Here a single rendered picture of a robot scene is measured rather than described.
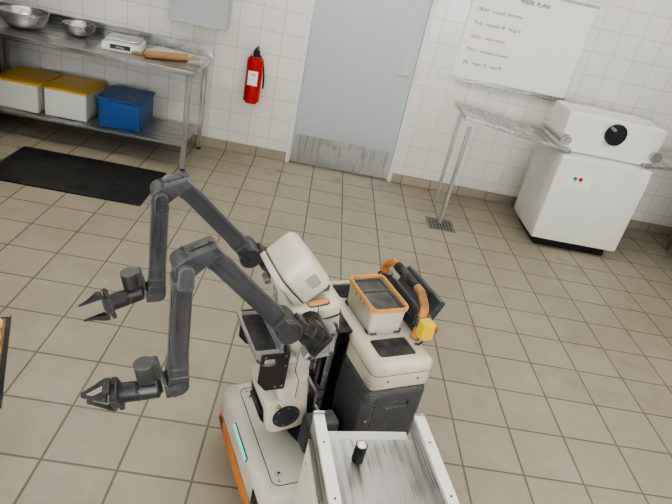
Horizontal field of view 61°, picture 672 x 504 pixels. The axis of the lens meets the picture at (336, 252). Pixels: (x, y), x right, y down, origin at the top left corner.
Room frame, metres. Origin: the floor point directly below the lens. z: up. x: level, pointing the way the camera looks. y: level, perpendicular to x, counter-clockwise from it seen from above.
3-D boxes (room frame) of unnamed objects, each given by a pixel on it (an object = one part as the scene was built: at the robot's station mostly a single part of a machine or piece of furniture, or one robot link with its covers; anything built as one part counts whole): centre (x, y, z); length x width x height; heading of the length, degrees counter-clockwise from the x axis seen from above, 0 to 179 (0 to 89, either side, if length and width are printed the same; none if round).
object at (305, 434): (1.60, 0.03, 0.43); 0.28 x 0.27 x 0.25; 29
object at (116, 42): (4.85, 2.13, 0.92); 0.32 x 0.30 x 0.09; 12
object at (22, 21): (4.79, 2.96, 0.95); 0.39 x 0.39 x 0.14
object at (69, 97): (4.84, 2.56, 0.36); 0.46 x 0.38 x 0.26; 5
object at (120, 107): (4.88, 2.12, 0.36); 0.46 x 0.38 x 0.26; 7
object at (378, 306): (1.79, -0.19, 0.87); 0.23 x 0.15 x 0.11; 29
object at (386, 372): (1.78, -0.17, 0.59); 0.55 x 0.34 x 0.83; 29
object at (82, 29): (4.94, 2.57, 0.93); 0.27 x 0.27 x 0.10
